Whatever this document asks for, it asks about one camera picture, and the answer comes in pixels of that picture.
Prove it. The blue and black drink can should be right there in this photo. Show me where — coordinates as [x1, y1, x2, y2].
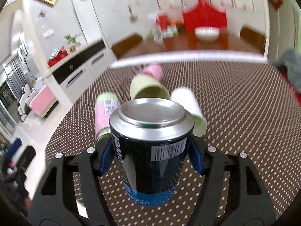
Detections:
[109, 98, 194, 207]

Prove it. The pink and green cup stack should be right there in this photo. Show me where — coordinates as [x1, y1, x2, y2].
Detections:
[95, 92, 120, 143]

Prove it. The white cup green inside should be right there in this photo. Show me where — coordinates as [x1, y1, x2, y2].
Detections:
[170, 87, 208, 137]

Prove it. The brown dotted tablecloth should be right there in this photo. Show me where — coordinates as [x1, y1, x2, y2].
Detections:
[36, 60, 300, 225]

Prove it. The sofa with pink blanket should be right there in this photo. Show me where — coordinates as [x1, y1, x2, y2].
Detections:
[26, 76, 57, 117]

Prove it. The white sideboard cabinet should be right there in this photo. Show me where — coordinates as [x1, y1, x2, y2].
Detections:
[43, 39, 116, 108]

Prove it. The left brown wooden chair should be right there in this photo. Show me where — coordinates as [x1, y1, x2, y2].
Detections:
[111, 34, 143, 59]

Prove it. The brown wooden chair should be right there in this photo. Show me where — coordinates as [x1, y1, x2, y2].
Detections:
[111, 34, 143, 59]
[240, 27, 266, 54]

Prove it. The red box on cabinet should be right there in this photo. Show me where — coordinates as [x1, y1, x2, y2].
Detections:
[47, 48, 68, 67]

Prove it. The small potted green plant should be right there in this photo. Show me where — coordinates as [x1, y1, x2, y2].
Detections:
[64, 34, 78, 52]

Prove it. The white bowl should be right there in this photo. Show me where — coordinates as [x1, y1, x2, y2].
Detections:
[194, 27, 220, 41]

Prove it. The clear plastic water bottle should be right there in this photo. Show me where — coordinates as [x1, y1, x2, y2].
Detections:
[151, 17, 163, 43]

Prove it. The green tray with items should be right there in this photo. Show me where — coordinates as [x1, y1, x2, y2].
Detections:
[146, 25, 178, 39]

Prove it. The right brown wooden chair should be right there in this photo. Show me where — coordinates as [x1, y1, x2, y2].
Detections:
[240, 27, 266, 54]

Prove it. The grey cloth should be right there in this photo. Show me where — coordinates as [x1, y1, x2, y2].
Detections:
[274, 48, 301, 94]

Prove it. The red gift bag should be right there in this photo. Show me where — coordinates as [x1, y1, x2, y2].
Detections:
[182, 0, 228, 32]

